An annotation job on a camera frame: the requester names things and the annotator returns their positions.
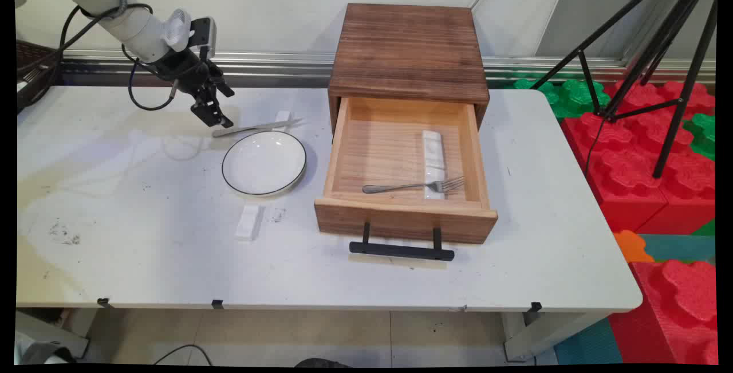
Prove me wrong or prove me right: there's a teal foam mat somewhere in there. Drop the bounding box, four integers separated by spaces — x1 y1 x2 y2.
554 318 624 366
638 234 716 264

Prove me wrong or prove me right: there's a light wooden drawer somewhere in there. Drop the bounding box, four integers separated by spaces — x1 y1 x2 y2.
314 97 499 246

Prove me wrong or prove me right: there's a small green foam block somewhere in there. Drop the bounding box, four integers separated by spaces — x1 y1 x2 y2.
683 112 716 161

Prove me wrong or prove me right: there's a silver fork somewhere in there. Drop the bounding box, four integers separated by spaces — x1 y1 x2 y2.
362 176 466 195

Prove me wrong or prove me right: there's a black drawer handle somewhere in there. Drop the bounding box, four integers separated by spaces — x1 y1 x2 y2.
349 222 456 262

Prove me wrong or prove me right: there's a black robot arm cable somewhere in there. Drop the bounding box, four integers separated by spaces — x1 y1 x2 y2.
17 3 179 112

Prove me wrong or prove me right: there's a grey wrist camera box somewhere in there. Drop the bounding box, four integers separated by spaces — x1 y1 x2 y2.
191 17 218 60

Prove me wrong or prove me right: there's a white rectangular cutlery rest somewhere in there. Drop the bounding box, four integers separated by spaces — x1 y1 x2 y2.
235 205 263 242

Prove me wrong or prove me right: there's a metal wall rail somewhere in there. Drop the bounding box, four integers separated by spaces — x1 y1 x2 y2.
60 50 716 89

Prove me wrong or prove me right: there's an orange foam piece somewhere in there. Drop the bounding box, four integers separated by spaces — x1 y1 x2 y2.
612 230 655 264

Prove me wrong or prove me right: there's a long white cutlery rest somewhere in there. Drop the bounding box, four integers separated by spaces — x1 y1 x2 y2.
421 129 447 201

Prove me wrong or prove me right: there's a dark wooden cabinet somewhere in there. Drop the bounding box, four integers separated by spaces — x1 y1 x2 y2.
328 3 491 134

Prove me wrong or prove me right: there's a brown wicker basket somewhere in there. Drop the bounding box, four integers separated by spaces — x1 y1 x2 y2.
16 40 64 113

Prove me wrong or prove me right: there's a black floor cable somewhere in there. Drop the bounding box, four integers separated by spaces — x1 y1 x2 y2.
153 344 213 366

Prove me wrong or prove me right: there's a white table leg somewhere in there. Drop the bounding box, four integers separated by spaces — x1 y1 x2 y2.
502 311 609 363
16 309 91 360

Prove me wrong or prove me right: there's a silver table knife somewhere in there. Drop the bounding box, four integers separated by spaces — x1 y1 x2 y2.
212 118 304 138

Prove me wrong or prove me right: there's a black tripod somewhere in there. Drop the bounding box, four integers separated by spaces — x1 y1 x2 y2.
530 0 720 179

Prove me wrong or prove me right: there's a large red foam block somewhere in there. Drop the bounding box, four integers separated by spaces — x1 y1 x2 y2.
561 80 716 234

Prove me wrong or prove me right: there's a white plate black rim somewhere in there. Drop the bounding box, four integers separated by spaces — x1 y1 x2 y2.
222 131 308 197

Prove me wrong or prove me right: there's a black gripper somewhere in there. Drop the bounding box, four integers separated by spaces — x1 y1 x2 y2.
150 48 235 129

